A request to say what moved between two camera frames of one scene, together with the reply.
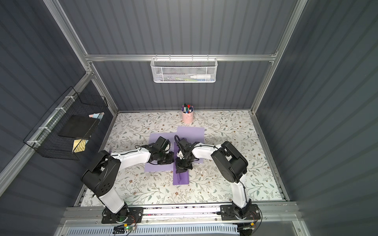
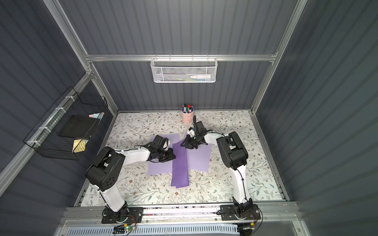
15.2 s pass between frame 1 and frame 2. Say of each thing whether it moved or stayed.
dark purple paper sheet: stayed
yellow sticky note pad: stayed
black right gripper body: moved
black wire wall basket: stayed
